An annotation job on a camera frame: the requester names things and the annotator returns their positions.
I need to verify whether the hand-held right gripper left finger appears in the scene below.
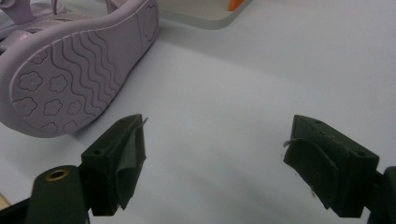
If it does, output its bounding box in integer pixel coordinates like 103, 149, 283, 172
80, 113, 149, 217

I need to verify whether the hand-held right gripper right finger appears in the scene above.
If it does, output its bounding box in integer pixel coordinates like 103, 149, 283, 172
282, 114, 381, 218

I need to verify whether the purple child sandal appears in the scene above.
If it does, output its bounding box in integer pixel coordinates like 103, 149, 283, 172
0, 0, 68, 41
0, 0, 161, 139

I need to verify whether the white plastic storage box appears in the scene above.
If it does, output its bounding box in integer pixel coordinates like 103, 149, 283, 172
155, 0, 255, 31

